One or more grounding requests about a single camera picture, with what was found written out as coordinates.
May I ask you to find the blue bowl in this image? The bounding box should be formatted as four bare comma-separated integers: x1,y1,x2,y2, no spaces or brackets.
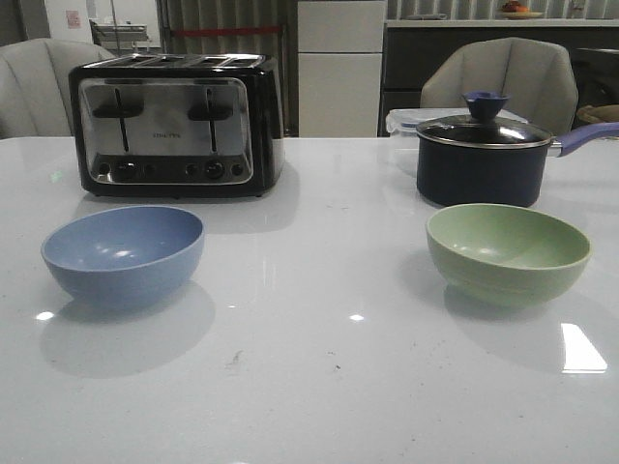
41,205,206,310

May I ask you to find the grey chair left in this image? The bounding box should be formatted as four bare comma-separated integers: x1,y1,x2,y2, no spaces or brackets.
1,38,113,139

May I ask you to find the clear plastic food container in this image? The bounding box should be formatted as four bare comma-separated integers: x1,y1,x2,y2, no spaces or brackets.
385,106,529,138

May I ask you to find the glass pot lid blue knob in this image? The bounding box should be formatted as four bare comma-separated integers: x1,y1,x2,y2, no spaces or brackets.
416,91,552,149

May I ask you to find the black chrome four-slot toaster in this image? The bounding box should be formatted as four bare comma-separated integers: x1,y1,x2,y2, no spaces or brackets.
69,53,284,198

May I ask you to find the dark blue saucepan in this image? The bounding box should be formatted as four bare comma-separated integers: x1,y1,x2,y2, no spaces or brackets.
417,123,618,207

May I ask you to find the grey chair right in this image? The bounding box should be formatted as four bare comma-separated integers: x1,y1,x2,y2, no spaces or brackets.
420,37,578,135

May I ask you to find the grey chair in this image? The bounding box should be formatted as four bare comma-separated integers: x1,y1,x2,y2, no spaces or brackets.
420,37,578,135
1,38,113,139

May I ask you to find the white refrigerator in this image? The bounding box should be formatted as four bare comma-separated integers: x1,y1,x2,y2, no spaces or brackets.
297,1,387,137

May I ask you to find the wicker basket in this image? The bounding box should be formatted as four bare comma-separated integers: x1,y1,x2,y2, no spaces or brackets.
576,104,619,124

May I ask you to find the green bowl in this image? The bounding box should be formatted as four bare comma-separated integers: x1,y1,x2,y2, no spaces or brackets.
426,203,592,307

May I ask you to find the fruit bowl on counter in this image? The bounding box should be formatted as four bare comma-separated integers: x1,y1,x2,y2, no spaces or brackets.
498,0,544,20

